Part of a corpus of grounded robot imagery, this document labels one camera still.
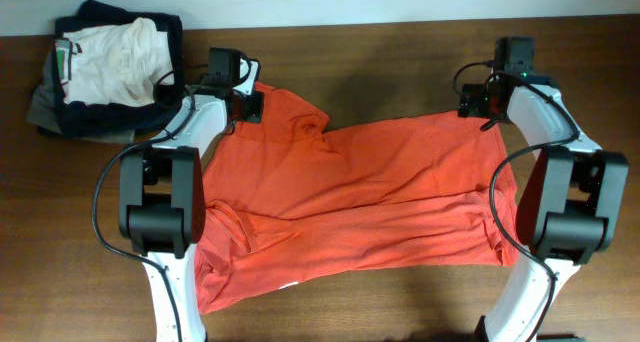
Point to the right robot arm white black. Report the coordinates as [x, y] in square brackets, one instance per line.
[569, 208]

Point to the navy folded garment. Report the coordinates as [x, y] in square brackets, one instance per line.
[79, 120]

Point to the grey folded garment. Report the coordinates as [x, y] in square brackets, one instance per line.
[41, 112]

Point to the red orange printed t-shirt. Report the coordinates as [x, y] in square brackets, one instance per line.
[289, 200]

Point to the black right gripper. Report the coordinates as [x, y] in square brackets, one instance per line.
[475, 100]

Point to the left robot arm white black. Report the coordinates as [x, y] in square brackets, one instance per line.
[162, 208]

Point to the white folded t-shirt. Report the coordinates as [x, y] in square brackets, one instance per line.
[113, 64]

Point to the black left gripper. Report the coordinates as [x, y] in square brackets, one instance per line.
[253, 110]

